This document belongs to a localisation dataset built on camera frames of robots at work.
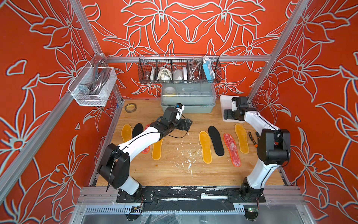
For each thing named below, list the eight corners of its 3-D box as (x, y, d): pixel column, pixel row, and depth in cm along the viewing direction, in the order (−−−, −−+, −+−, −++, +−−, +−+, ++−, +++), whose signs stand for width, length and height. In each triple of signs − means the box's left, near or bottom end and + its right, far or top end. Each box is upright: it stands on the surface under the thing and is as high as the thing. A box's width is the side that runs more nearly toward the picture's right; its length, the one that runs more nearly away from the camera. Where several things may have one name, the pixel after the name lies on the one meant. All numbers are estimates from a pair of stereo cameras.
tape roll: (124, 112, 114) (123, 110, 113) (127, 104, 120) (126, 102, 118) (135, 112, 114) (134, 110, 112) (137, 104, 120) (136, 102, 118)
